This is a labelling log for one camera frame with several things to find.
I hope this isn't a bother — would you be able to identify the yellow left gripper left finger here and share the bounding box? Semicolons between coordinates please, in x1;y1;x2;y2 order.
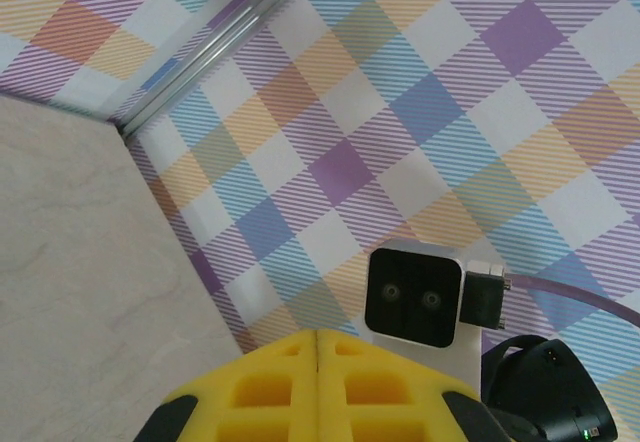
132;329;322;442

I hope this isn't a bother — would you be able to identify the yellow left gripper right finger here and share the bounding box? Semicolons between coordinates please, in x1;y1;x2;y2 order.
317;329;517;442

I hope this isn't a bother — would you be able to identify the plaid patterned backdrop sheet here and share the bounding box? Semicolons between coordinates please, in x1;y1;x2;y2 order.
0;0;640;442

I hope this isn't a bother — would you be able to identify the purple camera cable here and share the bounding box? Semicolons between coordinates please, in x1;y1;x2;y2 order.
504;271;640;329

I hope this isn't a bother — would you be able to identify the silver black wrist camera box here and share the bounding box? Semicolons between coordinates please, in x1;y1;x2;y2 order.
363;241;512;350

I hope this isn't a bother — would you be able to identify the aluminium corner rail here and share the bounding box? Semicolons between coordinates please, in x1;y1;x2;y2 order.
119;0;335;138

